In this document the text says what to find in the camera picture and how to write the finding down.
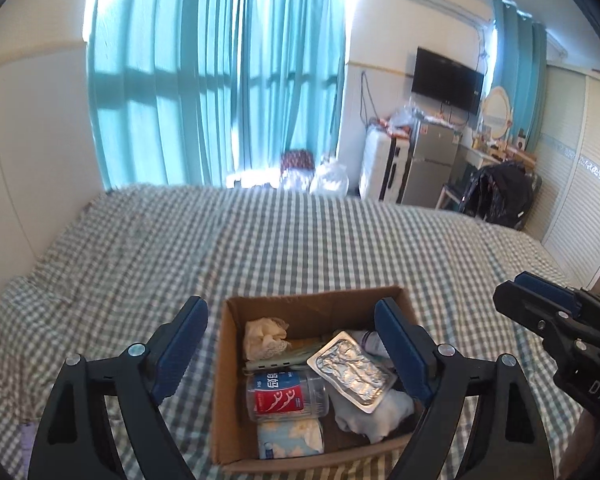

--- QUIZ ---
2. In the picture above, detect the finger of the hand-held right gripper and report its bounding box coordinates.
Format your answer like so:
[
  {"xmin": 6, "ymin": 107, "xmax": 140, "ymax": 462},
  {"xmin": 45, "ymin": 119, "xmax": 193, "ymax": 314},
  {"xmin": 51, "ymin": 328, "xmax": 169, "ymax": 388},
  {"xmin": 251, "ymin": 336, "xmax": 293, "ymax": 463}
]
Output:
[
  {"xmin": 514, "ymin": 271, "xmax": 583, "ymax": 312},
  {"xmin": 493, "ymin": 282, "xmax": 571, "ymax": 335}
]

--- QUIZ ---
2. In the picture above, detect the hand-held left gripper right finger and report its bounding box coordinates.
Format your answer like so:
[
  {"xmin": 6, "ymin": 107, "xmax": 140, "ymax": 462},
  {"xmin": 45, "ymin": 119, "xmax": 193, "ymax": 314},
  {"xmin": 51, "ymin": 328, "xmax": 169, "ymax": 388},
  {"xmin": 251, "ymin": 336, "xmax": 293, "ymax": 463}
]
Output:
[{"xmin": 374, "ymin": 297, "xmax": 556, "ymax": 480}]

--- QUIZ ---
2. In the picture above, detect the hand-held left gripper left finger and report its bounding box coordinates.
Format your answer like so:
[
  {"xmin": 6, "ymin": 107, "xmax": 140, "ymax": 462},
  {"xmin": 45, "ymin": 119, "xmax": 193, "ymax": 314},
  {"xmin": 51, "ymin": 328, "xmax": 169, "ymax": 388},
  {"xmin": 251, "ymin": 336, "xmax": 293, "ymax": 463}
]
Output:
[{"xmin": 27, "ymin": 296, "xmax": 210, "ymax": 480}]

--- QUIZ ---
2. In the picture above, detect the teal blister pack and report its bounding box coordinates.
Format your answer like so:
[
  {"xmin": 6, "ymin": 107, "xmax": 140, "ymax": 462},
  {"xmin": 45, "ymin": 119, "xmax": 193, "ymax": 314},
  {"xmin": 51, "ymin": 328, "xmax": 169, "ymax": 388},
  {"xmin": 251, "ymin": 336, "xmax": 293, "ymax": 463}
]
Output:
[{"xmin": 306, "ymin": 330, "xmax": 397, "ymax": 415}]

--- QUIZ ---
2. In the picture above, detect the white sock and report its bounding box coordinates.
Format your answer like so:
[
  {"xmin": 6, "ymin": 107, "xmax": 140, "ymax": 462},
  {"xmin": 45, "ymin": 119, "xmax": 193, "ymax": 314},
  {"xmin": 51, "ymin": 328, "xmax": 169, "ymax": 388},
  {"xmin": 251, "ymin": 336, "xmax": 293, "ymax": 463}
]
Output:
[{"xmin": 330, "ymin": 387, "xmax": 416, "ymax": 443}]

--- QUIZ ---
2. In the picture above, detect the white lace cloth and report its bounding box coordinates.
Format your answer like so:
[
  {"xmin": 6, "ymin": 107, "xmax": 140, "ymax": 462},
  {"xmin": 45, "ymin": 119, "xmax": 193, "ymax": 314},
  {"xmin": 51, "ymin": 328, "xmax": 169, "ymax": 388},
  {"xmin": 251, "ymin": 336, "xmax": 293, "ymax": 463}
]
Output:
[{"xmin": 243, "ymin": 317, "xmax": 291, "ymax": 361}]

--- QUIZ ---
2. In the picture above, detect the cardboard box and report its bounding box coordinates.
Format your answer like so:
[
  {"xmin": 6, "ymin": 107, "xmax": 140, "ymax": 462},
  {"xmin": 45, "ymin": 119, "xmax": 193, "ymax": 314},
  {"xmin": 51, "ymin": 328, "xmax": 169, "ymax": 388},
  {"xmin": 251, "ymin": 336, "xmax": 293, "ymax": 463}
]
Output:
[{"xmin": 211, "ymin": 286, "xmax": 431, "ymax": 476}]

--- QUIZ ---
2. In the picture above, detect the clear jar with red label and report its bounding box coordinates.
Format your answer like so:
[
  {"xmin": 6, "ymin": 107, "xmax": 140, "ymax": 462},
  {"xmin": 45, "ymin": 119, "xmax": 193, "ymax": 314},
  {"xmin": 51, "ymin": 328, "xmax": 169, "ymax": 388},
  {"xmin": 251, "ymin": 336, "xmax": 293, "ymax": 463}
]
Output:
[{"xmin": 246, "ymin": 369, "xmax": 331, "ymax": 423}]

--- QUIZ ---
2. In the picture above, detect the blue tissue pack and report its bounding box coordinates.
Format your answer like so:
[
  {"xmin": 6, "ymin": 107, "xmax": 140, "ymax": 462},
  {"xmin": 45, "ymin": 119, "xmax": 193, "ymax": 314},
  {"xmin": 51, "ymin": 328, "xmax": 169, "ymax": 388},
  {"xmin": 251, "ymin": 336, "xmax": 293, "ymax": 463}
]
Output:
[{"xmin": 256, "ymin": 417, "xmax": 326, "ymax": 461}]

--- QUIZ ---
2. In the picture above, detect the white slatted wardrobe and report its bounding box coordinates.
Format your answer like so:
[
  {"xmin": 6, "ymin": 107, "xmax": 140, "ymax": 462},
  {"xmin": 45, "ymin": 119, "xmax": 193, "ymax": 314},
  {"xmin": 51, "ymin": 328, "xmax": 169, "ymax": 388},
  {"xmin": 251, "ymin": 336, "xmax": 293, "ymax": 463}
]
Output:
[{"xmin": 525, "ymin": 65, "xmax": 600, "ymax": 306}]

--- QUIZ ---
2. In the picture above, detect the checked bed blanket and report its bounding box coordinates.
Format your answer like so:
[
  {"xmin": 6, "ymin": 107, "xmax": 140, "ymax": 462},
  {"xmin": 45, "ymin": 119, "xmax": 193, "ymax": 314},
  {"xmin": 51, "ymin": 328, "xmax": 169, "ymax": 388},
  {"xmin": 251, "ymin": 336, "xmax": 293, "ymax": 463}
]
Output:
[{"xmin": 0, "ymin": 184, "xmax": 600, "ymax": 480}]

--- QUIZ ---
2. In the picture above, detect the wooden stool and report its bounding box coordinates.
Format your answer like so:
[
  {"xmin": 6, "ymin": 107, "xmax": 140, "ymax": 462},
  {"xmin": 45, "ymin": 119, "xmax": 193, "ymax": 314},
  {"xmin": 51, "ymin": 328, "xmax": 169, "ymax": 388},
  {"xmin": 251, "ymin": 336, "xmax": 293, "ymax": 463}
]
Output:
[{"xmin": 436, "ymin": 184, "xmax": 463, "ymax": 211}]

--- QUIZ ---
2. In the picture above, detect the white dressing table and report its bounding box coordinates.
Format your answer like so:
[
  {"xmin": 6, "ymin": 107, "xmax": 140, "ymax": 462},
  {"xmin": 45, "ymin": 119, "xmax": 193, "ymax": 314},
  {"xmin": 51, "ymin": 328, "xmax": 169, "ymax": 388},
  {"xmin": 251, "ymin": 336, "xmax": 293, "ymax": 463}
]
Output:
[{"xmin": 460, "ymin": 142, "xmax": 538, "ymax": 172}]

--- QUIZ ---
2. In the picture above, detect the silver fridge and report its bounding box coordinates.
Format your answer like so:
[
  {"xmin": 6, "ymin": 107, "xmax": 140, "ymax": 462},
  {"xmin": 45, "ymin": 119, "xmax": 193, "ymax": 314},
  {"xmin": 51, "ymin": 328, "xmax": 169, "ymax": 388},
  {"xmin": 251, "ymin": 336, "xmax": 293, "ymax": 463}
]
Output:
[{"xmin": 400, "ymin": 121, "xmax": 461, "ymax": 207}]

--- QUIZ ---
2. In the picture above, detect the purple cloth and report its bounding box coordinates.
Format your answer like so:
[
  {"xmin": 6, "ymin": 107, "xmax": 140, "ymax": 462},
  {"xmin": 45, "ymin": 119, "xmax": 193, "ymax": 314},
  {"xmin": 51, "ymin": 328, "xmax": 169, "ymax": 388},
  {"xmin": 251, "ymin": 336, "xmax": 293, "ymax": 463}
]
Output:
[{"xmin": 22, "ymin": 422, "xmax": 41, "ymax": 461}]

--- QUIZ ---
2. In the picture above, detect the oval white mirror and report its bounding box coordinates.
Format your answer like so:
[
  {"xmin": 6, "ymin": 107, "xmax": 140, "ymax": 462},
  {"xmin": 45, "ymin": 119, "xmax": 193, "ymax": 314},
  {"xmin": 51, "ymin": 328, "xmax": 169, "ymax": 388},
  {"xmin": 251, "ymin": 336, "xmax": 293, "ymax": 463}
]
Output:
[{"xmin": 480, "ymin": 86, "xmax": 513, "ymax": 141}]

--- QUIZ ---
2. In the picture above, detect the white suitcase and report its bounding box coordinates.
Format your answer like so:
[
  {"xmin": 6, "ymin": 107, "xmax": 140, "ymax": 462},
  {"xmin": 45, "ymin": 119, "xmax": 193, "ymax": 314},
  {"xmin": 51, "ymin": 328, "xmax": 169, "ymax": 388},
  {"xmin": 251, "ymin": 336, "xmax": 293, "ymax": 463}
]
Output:
[{"xmin": 358, "ymin": 127, "xmax": 412, "ymax": 203}]

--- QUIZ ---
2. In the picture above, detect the white plastic bag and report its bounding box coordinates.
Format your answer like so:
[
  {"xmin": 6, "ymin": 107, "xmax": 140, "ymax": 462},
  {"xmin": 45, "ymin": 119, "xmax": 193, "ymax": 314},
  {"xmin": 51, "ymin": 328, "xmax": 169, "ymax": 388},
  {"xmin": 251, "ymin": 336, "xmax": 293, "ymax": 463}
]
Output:
[{"xmin": 309, "ymin": 156, "xmax": 351, "ymax": 196}]

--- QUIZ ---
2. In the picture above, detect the narrow teal curtain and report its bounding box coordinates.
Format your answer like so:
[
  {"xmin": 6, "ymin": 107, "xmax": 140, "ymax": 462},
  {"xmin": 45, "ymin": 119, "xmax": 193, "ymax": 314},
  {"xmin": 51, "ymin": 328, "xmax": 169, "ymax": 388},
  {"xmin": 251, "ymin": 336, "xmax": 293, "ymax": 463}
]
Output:
[{"xmin": 495, "ymin": 0, "xmax": 548, "ymax": 153}]

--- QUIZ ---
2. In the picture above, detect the floral bag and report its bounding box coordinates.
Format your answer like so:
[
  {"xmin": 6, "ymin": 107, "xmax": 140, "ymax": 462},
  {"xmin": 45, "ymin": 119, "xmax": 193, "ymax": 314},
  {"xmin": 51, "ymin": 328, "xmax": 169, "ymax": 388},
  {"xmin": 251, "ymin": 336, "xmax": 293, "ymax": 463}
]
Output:
[{"xmin": 280, "ymin": 149, "xmax": 315, "ymax": 191}]

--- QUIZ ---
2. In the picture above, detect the clear plastic bag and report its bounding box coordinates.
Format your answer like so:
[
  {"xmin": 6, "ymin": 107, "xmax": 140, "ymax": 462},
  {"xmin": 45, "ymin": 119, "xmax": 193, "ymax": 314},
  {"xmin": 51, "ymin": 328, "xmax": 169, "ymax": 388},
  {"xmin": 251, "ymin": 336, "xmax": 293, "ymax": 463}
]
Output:
[{"xmin": 387, "ymin": 105, "xmax": 422, "ymax": 136}]

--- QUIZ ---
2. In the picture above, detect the wide teal curtain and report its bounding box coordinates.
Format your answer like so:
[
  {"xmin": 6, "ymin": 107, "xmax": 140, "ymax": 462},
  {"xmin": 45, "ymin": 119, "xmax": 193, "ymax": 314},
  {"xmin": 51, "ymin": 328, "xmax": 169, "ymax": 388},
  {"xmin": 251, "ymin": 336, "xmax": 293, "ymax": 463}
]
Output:
[{"xmin": 87, "ymin": 0, "xmax": 246, "ymax": 191}]

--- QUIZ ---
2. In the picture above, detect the black wall television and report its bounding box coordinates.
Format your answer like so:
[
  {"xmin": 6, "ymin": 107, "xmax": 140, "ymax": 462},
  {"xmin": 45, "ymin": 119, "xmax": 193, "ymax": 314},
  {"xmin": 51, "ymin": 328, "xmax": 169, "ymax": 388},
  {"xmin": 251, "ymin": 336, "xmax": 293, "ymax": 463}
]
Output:
[{"xmin": 411, "ymin": 46, "xmax": 485, "ymax": 116}]

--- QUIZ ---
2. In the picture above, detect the black wall cable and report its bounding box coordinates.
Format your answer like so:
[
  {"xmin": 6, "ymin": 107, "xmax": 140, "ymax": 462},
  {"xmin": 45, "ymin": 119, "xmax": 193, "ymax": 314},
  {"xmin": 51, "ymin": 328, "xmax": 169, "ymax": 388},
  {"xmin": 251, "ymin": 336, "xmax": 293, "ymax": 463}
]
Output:
[{"xmin": 360, "ymin": 71, "xmax": 379, "ymax": 127}]

